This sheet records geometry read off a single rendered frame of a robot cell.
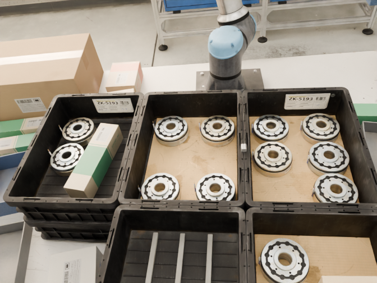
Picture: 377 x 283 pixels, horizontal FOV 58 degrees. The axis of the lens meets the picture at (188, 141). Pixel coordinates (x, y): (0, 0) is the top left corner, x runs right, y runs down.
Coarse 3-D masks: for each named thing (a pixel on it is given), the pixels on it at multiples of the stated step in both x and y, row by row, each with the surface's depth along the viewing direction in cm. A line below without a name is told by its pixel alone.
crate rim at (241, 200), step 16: (144, 96) 104; (240, 96) 99; (144, 112) 99; (240, 112) 95; (240, 128) 91; (240, 144) 89; (128, 160) 88; (240, 160) 84; (128, 176) 84; (240, 176) 82; (240, 192) 78
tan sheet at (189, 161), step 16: (192, 128) 107; (160, 144) 104; (192, 144) 102; (160, 160) 100; (176, 160) 99; (192, 160) 98; (208, 160) 98; (224, 160) 97; (176, 176) 95; (192, 176) 94; (192, 192) 91
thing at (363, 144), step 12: (348, 96) 95; (348, 108) 92; (360, 132) 86; (360, 144) 83; (372, 168) 78; (372, 180) 76; (252, 204) 75; (264, 204) 75; (276, 204) 75; (288, 204) 75; (300, 204) 74; (312, 204) 74; (324, 204) 74; (336, 204) 73; (348, 204) 73; (360, 204) 73; (372, 204) 72
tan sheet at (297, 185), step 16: (256, 144) 100; (288, 144) 98; (304, 144) 98; (304, 160) 94; (256, 176) 92; (288, 176) 91; (304, 176) 91; (256, 192) 89; (272, 192) 88; (288, 192) 88; (304, 192) 87
